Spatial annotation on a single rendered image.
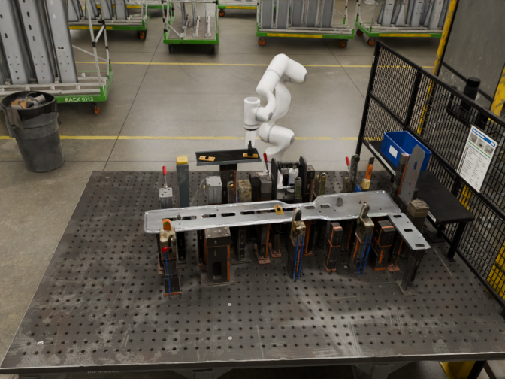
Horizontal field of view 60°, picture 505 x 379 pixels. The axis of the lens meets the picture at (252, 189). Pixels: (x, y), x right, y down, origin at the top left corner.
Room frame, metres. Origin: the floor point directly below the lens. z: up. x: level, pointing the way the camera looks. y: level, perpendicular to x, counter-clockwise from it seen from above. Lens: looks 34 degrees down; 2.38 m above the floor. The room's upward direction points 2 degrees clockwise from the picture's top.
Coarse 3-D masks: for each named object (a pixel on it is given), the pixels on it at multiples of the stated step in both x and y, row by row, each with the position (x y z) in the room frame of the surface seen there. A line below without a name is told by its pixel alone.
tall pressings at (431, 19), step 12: (396, 0) 9.73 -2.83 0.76; (420, 0) 9.46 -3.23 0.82; (432, 0) 9.53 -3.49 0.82; (444, 0) 9.55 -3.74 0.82; (384, 12) 9.40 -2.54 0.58; (396, 12) 9.65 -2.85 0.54; (408, 12) 9.72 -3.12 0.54; (420, 12) 9.46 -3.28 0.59; (432, 12) 9.29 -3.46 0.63; (444, 12) 9.51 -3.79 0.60; (384, 24) 9.35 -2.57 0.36; (396, 24) 9.42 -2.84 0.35; (432, 24) 9.22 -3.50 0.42; (444, 24) 9.31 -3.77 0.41
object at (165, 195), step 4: (168, 188) 1.97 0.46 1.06; (160, 192) 1.93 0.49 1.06; (164, 192) 1.93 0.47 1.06; (168, 192) 1.93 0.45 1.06; (160, 196) 1.89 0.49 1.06; (164, 196) 1.89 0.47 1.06; (168, 196) 1.89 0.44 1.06; (172, 196) 1.93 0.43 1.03; (160, 200) 1.88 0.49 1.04; (164, 200) 1.89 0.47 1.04; (168, 200) 1.89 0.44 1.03; (172, 200) 1.90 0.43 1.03; (160, 204) 1.89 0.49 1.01; (164, 204) 1.89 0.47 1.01; (168, 204) 1.89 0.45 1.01; (172, 204) 1.90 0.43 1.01; (164, 208) 1.89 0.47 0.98; (172, 220) 1.90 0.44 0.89; (176, 240) 1.94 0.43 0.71
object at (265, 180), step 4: (260, 176) 2.11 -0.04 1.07; (264, 176) 2.11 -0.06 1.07; (268, 176) 2.11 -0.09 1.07; (260, 180) 2.06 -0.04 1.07; (264, 180) 2.06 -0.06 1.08; (268, 180) 2.06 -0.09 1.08; (260, 184) 2.06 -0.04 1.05; (264, 184) 2.03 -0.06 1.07; (268, 184) 2.04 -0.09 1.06; (260, 188) 2.06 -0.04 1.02; (264, 188) 2.03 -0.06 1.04; (268, 188) 2.04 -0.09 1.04; (260, 192) 2.04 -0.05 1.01; (264, 192) 2.03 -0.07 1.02; (268, 192) 2.04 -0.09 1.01; (260, 196) 2.04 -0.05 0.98; (264, 196) 2.03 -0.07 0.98; (268, 196) 2.04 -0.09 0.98; (260, 200) 2.03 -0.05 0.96; (264, 200) 2.04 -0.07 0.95; (268, 200) 2.05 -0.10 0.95; (268, 212) 2.05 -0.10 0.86; (256, 228) 2.08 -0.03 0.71; (256, 232) 2.06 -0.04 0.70
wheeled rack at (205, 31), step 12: (168, 0) 8.60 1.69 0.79; (216, 0) 7.99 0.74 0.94; (168, 12) 8.80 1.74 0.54; (216, 12) 7.99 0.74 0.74; (168, 24) 7.90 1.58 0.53; (180, 24) 9.00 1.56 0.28; (192, 24) 9.04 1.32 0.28; (204, 24) 9.08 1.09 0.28; (216, 24) 7.99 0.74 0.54; (168, 36) 8.07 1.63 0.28; (180, 36) 7.92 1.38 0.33; (192, 36) 8.10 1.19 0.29; (204, 36) 8.14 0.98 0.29; (216, 36) 7.98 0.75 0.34; (168, 48) 7.99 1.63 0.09
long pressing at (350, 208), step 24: (360, 192) 2.09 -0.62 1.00; (384, 192) 2.10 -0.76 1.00; (144, 216) 1.79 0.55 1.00; (168, 216) 1.80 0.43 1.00; (216, 216) 1.81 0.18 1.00; (240, 216) 1.82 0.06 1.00; (264, 216) 1.83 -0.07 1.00; (288, 216) 1.84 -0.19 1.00; (312, 216) 1.85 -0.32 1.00; (336, 216) 1.86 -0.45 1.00
